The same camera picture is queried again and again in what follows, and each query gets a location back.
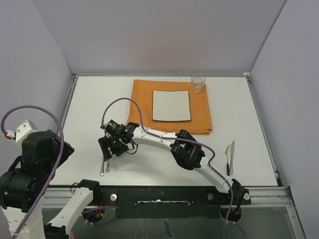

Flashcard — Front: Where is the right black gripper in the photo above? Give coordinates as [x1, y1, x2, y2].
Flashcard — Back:
[99, 135, 128, 162]

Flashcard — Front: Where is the copper bowl spoon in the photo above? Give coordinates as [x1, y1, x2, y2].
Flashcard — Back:
[105, 159, 110, 173]

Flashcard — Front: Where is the white square plate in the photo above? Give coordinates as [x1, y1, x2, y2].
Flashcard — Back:
[152, 90, 191, 122]

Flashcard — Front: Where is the clear drinking glass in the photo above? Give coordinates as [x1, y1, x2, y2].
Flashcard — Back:
[191, 76, 206, 93]

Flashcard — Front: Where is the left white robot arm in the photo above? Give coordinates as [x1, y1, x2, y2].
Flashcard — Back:
[0, 130, 102, 239]

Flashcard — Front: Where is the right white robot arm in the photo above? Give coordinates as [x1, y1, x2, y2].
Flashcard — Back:
[98, 120, 250, 204]

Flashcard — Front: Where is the silver butter knife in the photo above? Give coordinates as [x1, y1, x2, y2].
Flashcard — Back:
[100, 157, 105, 177]

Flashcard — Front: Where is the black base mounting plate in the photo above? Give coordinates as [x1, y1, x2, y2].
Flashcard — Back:
[71, 185, 251, 224]

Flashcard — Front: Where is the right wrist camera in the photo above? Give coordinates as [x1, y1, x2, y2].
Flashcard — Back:
[100, 119, 125, 135]

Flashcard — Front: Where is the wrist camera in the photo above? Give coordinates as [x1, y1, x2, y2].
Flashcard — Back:
[4, 120, 38, 144]
[100, 119, 125, 135]

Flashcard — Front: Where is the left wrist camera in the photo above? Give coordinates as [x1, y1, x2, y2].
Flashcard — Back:
[4, 120, 38, 144]

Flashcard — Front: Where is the green handled gold fork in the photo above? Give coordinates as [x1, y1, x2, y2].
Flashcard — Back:
[225, 145, 230, 176]

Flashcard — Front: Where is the green handled silver knife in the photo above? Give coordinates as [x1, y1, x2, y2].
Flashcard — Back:
[228, 141, 235, 175]

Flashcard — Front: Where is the aluminium frame rail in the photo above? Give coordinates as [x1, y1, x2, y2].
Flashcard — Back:
[39, 185, 306, 239]

